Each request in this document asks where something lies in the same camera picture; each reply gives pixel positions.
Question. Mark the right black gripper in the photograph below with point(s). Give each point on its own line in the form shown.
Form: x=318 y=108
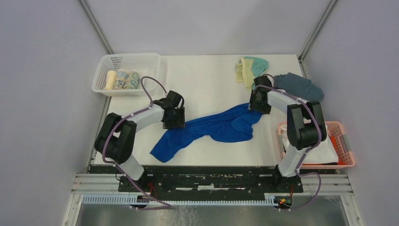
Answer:
x=266 y=109

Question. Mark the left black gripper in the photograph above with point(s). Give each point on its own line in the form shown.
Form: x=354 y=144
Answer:
x=179 y=123

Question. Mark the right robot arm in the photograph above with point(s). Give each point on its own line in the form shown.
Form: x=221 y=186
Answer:
x=305 y=122

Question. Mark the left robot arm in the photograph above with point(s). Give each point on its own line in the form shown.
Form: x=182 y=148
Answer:
x=115 y=140

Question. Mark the green yellow towel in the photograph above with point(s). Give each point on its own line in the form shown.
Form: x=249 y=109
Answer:
x=249 y=68

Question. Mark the grey blue towel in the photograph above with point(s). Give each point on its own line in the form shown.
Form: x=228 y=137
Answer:
x=298 y=86

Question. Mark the patterned rolled towel right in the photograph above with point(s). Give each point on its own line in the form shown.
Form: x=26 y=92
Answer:
x=133 y=81

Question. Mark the patterned rolled towel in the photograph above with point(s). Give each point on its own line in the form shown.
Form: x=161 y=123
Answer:
x=133 y=81
x=121 y=79

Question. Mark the white plastic basket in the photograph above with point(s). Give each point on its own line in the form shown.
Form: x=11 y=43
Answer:
x=146 y=64

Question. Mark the patterned rolled towel left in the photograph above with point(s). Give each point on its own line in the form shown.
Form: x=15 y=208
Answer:
x=121 y=79

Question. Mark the cream rolled towel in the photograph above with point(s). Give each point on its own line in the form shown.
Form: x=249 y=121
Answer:
x=110 y=80

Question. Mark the white cloth in pink basket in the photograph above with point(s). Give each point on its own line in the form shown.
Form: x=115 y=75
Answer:
x=324 y=153

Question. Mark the pink plastic basket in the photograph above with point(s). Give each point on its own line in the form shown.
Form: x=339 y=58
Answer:
x=336 y=129

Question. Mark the orange item in basket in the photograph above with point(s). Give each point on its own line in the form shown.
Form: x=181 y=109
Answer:
x=339 y=162

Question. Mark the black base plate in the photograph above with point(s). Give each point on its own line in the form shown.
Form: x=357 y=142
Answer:
x=182 y=183

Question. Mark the aluminium frame rails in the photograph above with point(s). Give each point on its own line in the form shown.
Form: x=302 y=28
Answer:
x=325 y=185

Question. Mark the white cable duct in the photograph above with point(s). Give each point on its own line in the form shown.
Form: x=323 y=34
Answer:
x=137 y=200

